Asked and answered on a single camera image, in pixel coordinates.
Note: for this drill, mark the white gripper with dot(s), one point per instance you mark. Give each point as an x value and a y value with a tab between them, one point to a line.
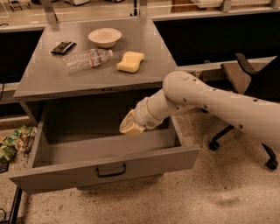
143	115

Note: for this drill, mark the grey top drawer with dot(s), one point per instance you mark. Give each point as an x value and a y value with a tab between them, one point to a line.
79	145

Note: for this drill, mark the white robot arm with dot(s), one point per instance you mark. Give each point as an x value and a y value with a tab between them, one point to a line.
181	91

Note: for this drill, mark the grey drawer cabinet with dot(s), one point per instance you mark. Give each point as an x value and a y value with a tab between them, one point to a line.
46	77

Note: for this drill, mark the yellow sponge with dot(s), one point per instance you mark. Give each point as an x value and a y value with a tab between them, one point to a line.
130	62

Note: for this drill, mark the clear plastic water bottle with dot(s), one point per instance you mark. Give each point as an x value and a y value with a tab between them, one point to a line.
87	59

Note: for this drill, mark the white ceramic bowl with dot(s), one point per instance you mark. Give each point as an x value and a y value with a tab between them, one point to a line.
104	37

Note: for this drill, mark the green chip bag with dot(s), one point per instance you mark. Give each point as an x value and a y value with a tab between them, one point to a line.
19	140

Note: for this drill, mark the black metal stand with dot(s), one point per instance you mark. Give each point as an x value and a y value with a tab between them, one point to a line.
15	206

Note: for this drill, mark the black office chair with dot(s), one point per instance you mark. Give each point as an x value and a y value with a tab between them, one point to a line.
259	80

